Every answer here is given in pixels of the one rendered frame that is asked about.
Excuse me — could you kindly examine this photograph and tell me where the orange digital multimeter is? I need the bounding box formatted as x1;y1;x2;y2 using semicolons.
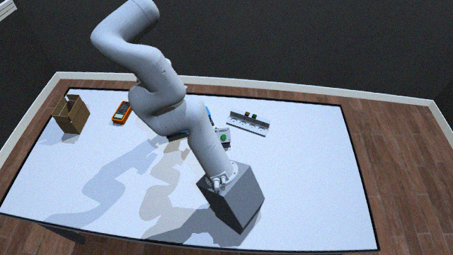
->
111;101;132;125

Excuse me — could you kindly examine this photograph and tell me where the brown cardboard box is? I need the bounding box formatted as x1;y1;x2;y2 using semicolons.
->
52;94;90;135

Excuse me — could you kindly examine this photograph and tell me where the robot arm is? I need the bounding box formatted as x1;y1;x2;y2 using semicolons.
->
91;0;239;191

